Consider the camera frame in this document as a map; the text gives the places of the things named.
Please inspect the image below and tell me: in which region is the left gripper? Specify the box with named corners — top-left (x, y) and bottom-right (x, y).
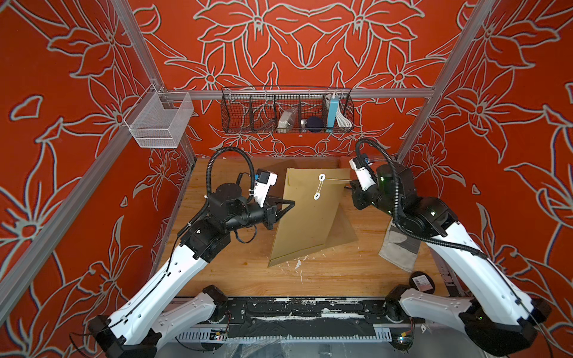
top-left (224, 195), bottom-right (295, 234)

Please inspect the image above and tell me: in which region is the kraft file bag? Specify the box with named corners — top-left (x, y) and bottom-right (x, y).
top-left (325, 204), bottom-right (358, 249)
top-left (262, 158), bottom-right (339, 179)
top-left (269, 168), bottom-right (351, 267)

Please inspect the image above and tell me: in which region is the white closure string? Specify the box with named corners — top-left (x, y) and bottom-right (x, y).
top-left (312, 174), bottom-right (355, 201)

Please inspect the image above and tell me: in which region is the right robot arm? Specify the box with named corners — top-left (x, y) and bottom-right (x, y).
top-left (349, 138), bottom-right (552, 357)

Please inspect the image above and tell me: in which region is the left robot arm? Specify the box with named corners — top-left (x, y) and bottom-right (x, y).
top-left (88, 147), bottom-right (295, 357)

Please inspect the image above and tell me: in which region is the red plastic tool case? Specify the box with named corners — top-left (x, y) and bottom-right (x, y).
top-left (339, 157), bottom-right (356, 171)

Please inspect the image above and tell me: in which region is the white grey work glove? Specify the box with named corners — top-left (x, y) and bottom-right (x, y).
top-left (378, 222), bottom-right (421, 272)

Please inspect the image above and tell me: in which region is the dark blue round object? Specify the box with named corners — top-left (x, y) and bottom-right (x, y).
top-left (305, 116), bottom-right (325, 133)

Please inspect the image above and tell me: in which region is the white mesh basket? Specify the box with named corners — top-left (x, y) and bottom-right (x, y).
top-left (125, 92), bottom-right (194, 149)

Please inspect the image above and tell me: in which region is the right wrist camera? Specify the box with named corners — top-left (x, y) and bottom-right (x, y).
top-left (354, 157), bottom-right (376, 191)

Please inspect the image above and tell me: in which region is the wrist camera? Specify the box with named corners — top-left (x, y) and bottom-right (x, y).
top-left (354, 157), bottom-right (376, 191)
top-left (253, 169), bottom-right (278, 207)

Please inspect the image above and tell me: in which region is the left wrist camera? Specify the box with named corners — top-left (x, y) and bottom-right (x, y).
top-left (253, 169), bottom-right (278, 207)

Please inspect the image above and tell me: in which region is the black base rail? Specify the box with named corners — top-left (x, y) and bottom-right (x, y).
top-left (228, 296), bottom-right (405, 339)

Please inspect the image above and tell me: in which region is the black wire basket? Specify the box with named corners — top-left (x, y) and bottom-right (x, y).
top-left (221, 85), bottom-right (356, 134)

